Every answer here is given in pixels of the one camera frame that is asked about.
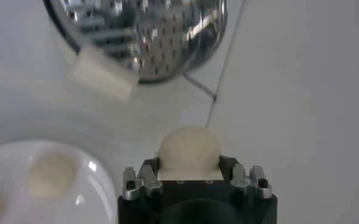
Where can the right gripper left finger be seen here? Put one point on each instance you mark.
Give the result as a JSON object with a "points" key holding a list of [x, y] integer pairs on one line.
{"points": [[148, 179]]}

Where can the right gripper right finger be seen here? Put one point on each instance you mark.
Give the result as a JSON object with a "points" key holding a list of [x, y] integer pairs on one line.
{"points": [[238, 176]]}

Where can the perforated steel steamer basket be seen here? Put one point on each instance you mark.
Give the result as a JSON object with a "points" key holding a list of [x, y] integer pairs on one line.
{"points": [[154, 36]]}

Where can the round white plate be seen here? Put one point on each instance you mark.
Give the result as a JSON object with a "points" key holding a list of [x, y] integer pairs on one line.
{"points": [[97, 188]]}

